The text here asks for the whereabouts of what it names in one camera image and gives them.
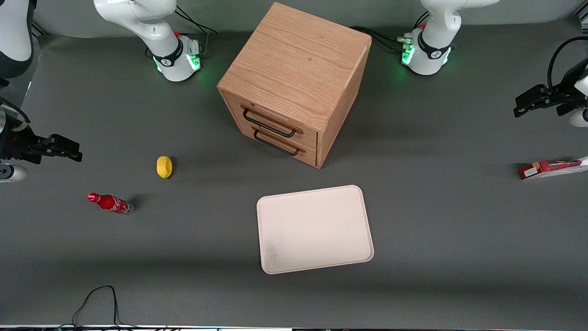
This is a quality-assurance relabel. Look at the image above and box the beige plastic tray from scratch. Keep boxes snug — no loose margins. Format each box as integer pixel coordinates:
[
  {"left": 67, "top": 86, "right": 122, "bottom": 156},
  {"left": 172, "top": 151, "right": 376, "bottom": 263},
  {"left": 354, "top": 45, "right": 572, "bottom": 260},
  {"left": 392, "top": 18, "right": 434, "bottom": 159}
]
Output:
[{"left": 256, "top": 184, "right": 375, "bottom": 275}]

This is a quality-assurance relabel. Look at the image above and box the yellow lemon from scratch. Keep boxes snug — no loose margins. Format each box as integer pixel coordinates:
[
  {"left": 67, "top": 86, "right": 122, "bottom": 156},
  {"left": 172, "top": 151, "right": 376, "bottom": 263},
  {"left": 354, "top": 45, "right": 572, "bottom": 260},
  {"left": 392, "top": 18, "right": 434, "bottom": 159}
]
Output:
[{"left": 156, "top": 155, "right": 173, "bottom": 179}]

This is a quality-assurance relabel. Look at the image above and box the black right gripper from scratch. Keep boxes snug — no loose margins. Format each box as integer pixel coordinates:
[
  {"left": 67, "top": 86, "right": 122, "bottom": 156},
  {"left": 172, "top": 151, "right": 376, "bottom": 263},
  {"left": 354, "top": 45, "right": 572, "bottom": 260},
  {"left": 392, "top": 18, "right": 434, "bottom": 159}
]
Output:
[{"left": 0, "top": 124, "right": 84, "bottom": 165}]

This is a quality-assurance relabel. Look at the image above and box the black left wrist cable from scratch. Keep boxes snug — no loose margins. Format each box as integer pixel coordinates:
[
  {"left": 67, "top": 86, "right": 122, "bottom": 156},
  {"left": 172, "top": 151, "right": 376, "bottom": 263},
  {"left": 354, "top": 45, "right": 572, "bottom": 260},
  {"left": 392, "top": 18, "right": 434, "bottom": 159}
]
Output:
[{"left": 546, "top": 35, "right": 588, "bottom": 89}]

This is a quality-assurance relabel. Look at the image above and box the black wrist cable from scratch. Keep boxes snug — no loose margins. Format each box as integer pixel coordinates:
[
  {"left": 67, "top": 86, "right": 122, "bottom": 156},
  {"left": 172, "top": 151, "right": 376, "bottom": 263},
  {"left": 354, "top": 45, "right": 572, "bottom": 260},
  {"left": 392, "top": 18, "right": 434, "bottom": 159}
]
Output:
[
  {"left": 0, "top": 97, "right": 31, "bottom": 135},
  {"left": 546, "top": 35, "right": 588, "bottom": 89}
]

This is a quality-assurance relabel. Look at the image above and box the black wire drawer handle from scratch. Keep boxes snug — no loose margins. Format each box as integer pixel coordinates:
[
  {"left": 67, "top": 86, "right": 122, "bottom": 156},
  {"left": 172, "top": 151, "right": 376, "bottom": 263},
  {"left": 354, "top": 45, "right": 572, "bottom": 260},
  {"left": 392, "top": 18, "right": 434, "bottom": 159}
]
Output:
[
  {"left": 251, "top": 126, "right": 306, "bottom": 157},
  {"left": 242, "top": 106, "right": 304, "bottom": 138}
]

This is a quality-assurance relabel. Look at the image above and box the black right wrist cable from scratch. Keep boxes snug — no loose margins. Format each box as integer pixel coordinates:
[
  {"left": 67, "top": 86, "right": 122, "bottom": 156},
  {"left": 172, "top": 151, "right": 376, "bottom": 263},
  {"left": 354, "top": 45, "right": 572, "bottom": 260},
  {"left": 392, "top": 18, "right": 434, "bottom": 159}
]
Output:
[{"left": 0, "top": 97, "right": 31, "bottom": 135}]

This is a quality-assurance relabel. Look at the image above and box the black arm base cable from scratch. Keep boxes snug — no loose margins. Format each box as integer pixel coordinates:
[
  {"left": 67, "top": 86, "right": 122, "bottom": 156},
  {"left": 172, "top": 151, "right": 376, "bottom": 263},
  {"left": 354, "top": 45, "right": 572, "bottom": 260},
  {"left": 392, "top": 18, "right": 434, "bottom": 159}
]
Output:
[
  {"left": 175, "top": 5, "right": 218, "bottom": 58},
  {"left": 350, "top": 26, "right": 408, "bottom": 54}
]

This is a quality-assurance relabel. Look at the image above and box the thin black looped cable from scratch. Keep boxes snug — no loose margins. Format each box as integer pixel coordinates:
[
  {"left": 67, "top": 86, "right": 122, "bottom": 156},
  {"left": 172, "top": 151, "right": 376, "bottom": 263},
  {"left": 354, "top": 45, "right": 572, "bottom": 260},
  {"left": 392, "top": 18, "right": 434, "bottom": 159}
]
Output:
[{"left": 71, "top": 285, "right": 136, "bottom": 329}]

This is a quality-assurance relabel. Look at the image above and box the oak wooden drawer cabinet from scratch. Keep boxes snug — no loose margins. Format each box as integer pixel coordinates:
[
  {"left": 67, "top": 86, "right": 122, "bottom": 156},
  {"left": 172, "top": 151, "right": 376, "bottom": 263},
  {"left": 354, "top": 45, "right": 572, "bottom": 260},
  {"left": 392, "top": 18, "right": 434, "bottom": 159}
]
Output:
[{"left": 217, "top": 2, "right": 373, "bottom": 169}]

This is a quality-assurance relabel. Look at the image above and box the black left arm base cable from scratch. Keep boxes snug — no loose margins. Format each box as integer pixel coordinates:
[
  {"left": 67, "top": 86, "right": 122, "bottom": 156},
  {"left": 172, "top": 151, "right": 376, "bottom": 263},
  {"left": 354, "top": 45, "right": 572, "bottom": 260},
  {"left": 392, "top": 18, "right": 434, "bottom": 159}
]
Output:
[{"left": 350, "top": 26, "right": 408, "bottom": 54}]

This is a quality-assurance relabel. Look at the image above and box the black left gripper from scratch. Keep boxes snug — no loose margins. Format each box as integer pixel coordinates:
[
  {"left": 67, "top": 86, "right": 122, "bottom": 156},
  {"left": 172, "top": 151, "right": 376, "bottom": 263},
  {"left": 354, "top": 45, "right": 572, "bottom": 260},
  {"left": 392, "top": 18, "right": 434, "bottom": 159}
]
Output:
[{"left": 513, "top": 61, "right": 588, "bottom": 118}]

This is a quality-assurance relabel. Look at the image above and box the red cookie box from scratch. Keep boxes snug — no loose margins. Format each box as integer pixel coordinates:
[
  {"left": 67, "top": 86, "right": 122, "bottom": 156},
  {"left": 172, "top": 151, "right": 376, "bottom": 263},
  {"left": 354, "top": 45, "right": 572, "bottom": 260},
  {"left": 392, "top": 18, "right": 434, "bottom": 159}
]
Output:
[{"left": 518, "top": 156, "right": 588, "bottom": 181}]

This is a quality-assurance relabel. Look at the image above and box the red cola bottle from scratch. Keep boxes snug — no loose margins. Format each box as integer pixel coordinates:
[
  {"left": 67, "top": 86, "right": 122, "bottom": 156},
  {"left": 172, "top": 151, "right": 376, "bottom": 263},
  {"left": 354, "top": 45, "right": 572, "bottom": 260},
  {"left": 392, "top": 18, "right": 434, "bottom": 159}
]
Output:
[{"left": 87, "top": 192, "right": 134, "bottom": 216}]

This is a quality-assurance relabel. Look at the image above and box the black right arm base cable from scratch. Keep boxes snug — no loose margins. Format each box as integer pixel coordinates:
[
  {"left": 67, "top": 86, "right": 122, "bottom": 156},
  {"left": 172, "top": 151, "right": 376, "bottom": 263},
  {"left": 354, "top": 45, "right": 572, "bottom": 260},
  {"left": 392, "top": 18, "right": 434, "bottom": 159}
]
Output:
[{"left": 175, "top": 5, "right": 218, "bottom": 58}]

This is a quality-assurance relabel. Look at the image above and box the wooden drawer front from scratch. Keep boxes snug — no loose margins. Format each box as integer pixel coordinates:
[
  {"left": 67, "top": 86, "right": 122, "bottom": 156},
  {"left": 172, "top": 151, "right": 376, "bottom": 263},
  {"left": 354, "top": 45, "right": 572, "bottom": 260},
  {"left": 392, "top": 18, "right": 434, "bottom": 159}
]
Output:
[
  {"left": 223, "top": 91, "right": 319, "bottom": 150},
  {"left": 231, "top": 120, "right": 318, "bottom": 167}
]

